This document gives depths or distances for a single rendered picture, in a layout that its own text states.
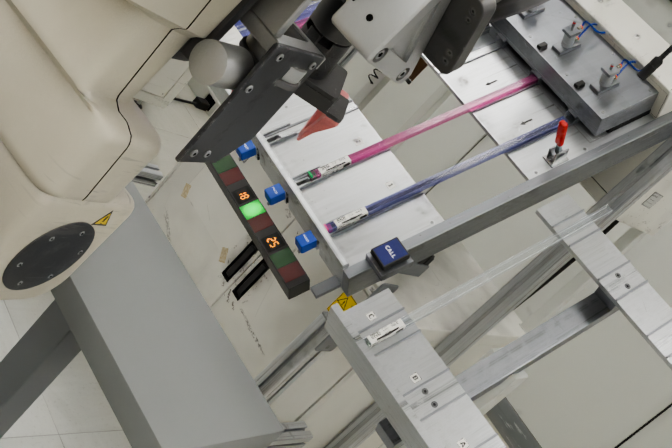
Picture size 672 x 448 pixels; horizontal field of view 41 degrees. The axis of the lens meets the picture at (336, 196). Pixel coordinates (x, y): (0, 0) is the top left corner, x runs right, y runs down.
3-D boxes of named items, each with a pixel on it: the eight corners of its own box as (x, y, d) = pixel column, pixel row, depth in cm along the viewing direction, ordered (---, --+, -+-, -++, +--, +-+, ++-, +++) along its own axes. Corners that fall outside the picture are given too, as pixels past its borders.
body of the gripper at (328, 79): (269, 34, 107) (301, -11, 102) (340, 81, 109) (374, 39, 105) (255, 61, 102) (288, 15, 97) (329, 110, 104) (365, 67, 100)
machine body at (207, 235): (207, 509, 192) (405, 326, 172) (88, 263, 226) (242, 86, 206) (368, 480, 245) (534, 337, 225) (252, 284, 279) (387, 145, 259)
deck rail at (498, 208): (347, 297, 148) (348, 278, 143) (341, 288, 149) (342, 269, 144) (670, 137, 170) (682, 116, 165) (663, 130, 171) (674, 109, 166)
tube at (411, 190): (326, 235, 149) (326, 231, 148) (322, 229, 150) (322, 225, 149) (566, 124, 165) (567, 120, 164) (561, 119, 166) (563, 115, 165)
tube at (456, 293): (359, 354, 126) (360, 350, 125) (353, 346, 127) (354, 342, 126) (610, 214, 147) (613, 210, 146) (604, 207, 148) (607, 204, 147)
